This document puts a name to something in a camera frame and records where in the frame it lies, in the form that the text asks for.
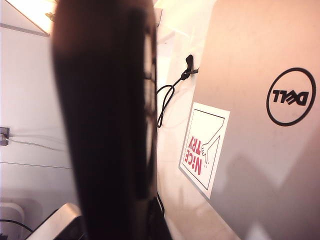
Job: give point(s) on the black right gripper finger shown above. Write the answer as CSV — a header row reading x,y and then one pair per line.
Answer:
x,y
158,222

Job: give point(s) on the white red Nice Try sticker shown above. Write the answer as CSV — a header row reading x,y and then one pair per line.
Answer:
x,y
200,155

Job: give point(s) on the black glossy tablet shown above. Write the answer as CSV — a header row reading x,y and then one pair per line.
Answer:
x,y
100,125

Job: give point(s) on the grey wall socket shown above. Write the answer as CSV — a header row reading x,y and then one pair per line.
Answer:
x,y
4,136

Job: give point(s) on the silver Dell laptop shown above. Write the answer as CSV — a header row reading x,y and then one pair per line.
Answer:
x,y
250,75

